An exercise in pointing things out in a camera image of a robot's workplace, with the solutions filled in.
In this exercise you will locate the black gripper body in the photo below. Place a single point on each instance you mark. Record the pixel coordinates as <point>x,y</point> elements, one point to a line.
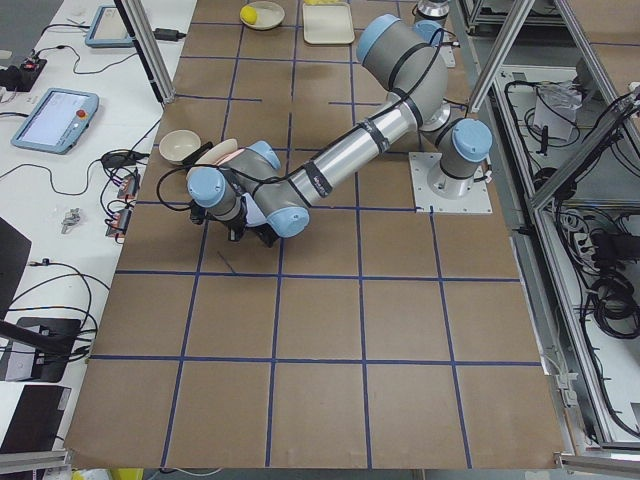
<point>265,235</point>

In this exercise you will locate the blue plate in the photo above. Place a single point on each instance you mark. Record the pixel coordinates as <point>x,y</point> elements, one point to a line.
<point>254,216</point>

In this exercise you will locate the spiral bread roll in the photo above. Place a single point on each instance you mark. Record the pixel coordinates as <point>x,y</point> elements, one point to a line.
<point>321,2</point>

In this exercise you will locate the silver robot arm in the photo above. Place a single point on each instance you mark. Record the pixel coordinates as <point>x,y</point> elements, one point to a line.
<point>407,64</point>
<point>434,10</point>

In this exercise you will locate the pink plate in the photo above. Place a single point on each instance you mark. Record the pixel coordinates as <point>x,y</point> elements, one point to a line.
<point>229,157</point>

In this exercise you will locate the cream plate in rack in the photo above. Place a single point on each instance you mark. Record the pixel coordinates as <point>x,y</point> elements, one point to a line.
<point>219,152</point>

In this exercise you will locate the cream plate under lemon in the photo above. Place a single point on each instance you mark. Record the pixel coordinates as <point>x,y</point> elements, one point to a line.
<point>270,15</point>

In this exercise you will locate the black dish rack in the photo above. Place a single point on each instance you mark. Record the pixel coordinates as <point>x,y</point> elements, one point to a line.
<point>219,188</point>

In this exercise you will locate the cream bowl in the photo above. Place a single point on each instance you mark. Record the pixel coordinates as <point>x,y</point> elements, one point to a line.
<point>176,145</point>

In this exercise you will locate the small metal clamp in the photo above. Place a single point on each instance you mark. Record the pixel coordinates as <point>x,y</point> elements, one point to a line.
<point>71,218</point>

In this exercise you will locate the black power adapter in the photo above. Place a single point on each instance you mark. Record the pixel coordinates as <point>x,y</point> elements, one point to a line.
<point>165,34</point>

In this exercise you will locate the near teach pendant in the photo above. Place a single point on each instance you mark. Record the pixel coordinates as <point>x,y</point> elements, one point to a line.
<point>57,122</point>

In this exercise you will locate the teach pendant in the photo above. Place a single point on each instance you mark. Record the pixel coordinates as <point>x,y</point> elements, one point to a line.
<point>57,122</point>
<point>107,30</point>

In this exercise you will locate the yellow lemon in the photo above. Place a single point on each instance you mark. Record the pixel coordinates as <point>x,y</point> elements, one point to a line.
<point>249,15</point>

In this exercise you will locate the black monitor stand base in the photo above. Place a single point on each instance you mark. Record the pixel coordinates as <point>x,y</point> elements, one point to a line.
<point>38,348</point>

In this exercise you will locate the cream rectangular tray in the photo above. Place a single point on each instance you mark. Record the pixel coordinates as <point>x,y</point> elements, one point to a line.
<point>328,24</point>

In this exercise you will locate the far teach pendant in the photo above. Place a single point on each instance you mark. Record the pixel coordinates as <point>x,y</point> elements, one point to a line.
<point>107,30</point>

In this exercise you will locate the black device on table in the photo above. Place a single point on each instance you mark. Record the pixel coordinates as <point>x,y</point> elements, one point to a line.
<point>22,78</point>

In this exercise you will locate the white box in cabinet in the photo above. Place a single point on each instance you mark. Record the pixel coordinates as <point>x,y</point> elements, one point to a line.
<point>556,109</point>

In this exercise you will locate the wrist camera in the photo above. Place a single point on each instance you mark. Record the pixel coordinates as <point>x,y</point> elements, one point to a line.
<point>197,213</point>

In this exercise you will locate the aluminium frame post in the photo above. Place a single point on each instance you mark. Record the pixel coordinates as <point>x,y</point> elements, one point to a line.
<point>139,30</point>

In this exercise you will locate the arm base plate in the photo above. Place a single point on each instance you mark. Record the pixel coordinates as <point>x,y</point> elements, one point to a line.
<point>446,50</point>
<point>435,192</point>

